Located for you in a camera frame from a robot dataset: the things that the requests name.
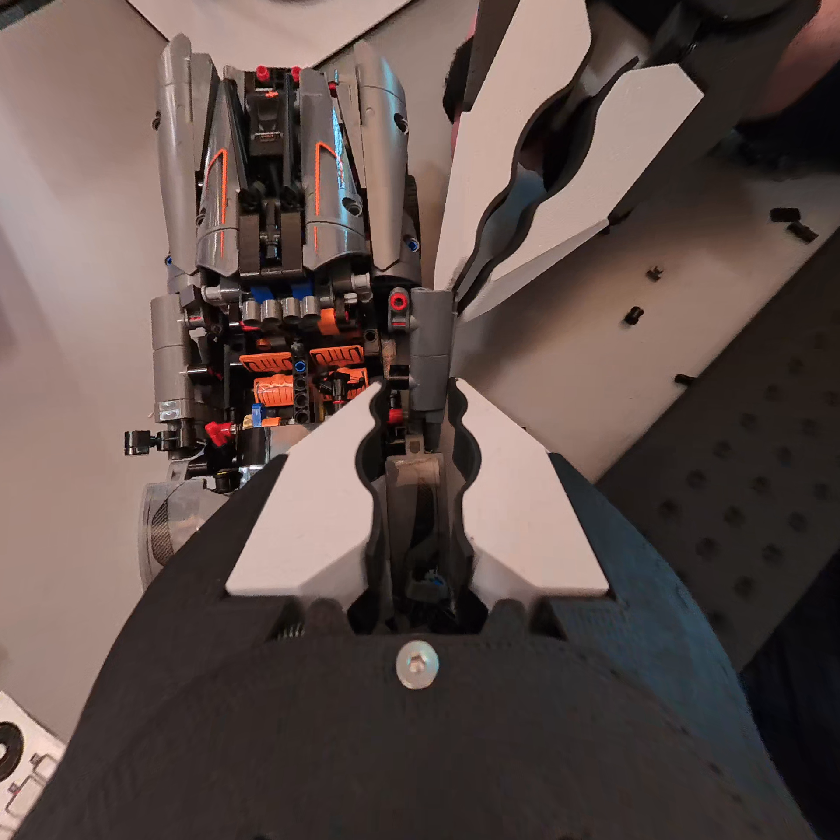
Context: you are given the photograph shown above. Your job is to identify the person's navy clothing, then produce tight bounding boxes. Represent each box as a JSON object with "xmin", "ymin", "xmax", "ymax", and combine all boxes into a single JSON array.
[{"xmin": 740, "ymin": 604, "xmax": 840, "ymax": 840}]

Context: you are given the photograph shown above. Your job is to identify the grey orange lego car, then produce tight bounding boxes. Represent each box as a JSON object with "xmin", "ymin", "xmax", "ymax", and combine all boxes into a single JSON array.
[{"xmin": 123, "ymin": 33, "xmax": 475, "ymax": 634}]

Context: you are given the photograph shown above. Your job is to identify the person's right hand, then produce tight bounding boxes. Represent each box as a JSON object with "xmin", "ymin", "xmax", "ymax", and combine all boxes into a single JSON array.
[{"xmin": 748, "ymin": 0, "xmax": 840, "ymax": 122}]

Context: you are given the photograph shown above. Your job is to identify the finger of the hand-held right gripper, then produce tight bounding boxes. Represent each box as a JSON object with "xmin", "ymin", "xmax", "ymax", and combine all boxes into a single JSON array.
[
  {"xmin": 433, "ymin": 0, "xmax": 593, "ymax": 293},
  {"xmin": 455, "ymin": 61, "xmax": 706, "ymax": 324}
]

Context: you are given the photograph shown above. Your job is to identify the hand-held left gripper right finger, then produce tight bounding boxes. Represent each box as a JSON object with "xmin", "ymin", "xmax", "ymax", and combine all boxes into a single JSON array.
[{"xmin": 448, "ymin": 378, "xmax": 610, "ymax": 614}]

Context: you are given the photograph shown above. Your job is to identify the white book stand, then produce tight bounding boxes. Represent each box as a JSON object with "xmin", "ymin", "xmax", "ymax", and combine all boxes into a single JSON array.
[{"xmin": 125, "ymin": 0, "xmax": 431, "ymax": 72}]

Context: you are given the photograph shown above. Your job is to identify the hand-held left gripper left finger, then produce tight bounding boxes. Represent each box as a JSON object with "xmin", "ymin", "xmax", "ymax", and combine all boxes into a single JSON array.
[{"xmin": 224, "ymin": 382, "xmax": 387, "ymax": 614}]

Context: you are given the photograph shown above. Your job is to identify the lego sticker sheet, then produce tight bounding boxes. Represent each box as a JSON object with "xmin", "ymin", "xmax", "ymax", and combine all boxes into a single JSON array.
[{"xmin": 0, "ymin": 691, "xmax": 68, "ymax": 840}]

